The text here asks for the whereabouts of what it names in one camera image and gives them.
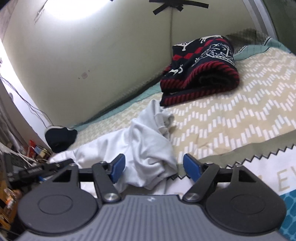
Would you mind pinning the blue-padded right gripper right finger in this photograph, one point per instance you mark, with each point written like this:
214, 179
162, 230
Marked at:
203, 176

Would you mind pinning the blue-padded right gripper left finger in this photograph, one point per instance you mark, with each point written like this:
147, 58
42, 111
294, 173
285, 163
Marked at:
105, 175

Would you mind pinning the white t-shirt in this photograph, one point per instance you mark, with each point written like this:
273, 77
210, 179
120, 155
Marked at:
149, 155

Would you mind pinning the cluttered floor items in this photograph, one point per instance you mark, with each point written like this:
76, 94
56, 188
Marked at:
14, 186

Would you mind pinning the navy white-striped folded garment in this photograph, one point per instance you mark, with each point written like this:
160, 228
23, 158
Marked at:
60, 138

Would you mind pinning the beige zigzag bed quilt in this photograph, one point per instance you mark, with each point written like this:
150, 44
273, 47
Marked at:
253, 125

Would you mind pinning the red navy patterned sweater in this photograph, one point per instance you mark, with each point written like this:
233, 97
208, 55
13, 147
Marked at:
199, 68

